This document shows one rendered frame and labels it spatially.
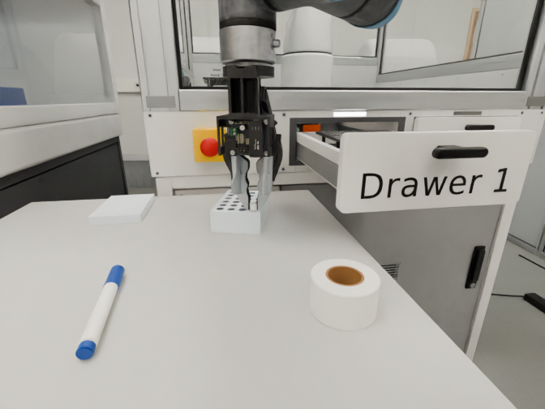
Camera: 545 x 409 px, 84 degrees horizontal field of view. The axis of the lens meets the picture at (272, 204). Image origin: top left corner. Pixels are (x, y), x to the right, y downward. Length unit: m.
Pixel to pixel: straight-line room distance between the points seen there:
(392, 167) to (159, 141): 0.50
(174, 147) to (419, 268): 0.78
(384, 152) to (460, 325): 0.93
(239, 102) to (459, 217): 0.78
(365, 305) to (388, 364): 0.05
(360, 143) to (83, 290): 0.38
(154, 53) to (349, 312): 0.62
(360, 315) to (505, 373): 1.27
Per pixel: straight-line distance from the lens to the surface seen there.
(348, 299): 0.30
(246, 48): 0.42
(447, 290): 1.15
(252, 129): 0.41
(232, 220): 0.50
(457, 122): 0.91
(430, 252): 1.04
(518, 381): 1.56
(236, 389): 0.27
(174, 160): 0.74
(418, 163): 0.47
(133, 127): 4.21
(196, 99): 0.72
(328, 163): 0.52
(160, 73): 0.73
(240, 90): 0.43
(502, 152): 0.55
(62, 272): 0.48
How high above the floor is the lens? 0.97
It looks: 19 degrees down
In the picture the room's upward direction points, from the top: straight up
